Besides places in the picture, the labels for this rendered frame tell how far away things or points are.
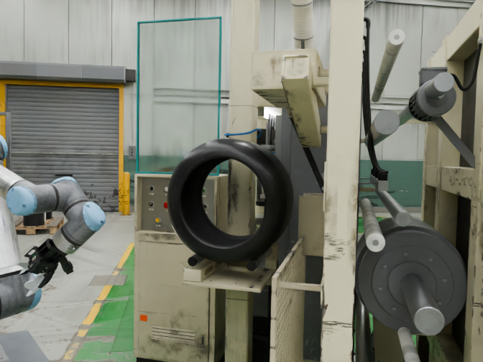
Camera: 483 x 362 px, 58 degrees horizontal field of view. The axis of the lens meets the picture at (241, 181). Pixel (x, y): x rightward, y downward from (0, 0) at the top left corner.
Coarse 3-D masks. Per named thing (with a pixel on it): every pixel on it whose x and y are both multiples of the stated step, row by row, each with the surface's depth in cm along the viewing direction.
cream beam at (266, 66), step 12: (252, 60) 164; (264, 60) 163; (276, 60) 162; (312, 60) 158; (252, 72) 164; (264, 72) 163; (276, 72) 162; (312, 72) 159; (252, 84) 164; (264, 84) 163; (276, 84) 162; (264, 96) 182; (276, 96) 181; (324, 96) 204
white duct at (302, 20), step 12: (300, 0) 242; (312, 0) 245; (300, 12) 246; (312, 12) 249; (300, 24) 251; (312, 24) 253; (300, 36) 256; (312, 36) 257; (300, 48) 261; (312, 48) 262
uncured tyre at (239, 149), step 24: (216, 144) 196; (240, 144) 194; (192, 168) 197; (264, 168) 190; (168, 192) 204; (192, 192) 227; (264, 192) 189; (288, 192) 196; (192, 216) 226; (264, 216) 190; (288, 216) 200; (192, 240) 199; (216, 240) 224; (240, 240) 222; (264, 240) 192
